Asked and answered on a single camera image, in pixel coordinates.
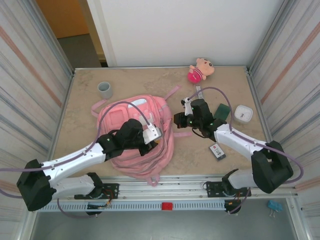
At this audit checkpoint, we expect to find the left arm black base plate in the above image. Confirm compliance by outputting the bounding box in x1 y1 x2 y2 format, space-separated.
74 183 120 200

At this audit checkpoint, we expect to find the grey plastic cup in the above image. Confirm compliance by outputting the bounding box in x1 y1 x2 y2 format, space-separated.
97 81 113 100

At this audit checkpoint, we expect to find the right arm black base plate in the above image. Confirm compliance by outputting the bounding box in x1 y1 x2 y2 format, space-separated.
205 180 252 199

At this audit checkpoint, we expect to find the white square clock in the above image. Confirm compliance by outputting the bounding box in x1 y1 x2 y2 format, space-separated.
233 104 254 124

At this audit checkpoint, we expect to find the white slotted cable duct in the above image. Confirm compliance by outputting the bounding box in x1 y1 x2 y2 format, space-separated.
37 201 226 212

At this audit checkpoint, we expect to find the white door frame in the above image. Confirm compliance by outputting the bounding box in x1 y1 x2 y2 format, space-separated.
86 0 118 68

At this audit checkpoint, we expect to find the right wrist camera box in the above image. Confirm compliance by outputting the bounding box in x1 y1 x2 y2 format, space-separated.
181 96 193 116

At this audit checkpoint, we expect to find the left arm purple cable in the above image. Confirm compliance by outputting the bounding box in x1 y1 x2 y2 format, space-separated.
0 101 155 220

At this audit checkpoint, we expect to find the pink backpack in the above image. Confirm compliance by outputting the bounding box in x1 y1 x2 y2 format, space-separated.
90 84 193 187

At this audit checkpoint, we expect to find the blue binder clip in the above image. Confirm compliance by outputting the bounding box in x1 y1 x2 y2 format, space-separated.
267 199 283 218

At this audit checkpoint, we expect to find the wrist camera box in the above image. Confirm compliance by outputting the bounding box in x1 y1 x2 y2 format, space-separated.
181 96 193 116
142 123 163 145

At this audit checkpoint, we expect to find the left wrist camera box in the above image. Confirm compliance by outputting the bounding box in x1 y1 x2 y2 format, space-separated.
142 123 163 145

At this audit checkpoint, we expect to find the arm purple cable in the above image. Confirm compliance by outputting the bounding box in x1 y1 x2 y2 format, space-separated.
0 101 155 220
187 86 305 215

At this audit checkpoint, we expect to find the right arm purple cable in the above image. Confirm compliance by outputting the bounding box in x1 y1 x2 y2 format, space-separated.
187 86 305 215

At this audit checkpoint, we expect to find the black labelled packet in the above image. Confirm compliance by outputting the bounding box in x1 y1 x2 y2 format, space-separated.
208 143 227 162

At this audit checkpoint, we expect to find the aluminium table frame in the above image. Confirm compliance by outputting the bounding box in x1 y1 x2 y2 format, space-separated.
26 65 300 201

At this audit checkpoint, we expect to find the pink plush doll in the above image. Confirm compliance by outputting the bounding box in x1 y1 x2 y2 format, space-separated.
187 57 215 83

